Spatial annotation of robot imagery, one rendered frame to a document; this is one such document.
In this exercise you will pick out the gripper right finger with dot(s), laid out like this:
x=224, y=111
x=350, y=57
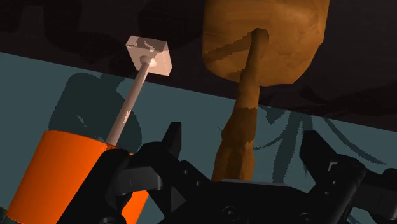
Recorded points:
x=338, y=180

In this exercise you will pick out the brown wooden mallet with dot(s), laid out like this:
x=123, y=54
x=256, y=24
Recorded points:
x=266, y=40

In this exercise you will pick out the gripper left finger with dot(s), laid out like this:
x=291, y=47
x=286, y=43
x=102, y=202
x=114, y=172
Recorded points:
x=161, y=173

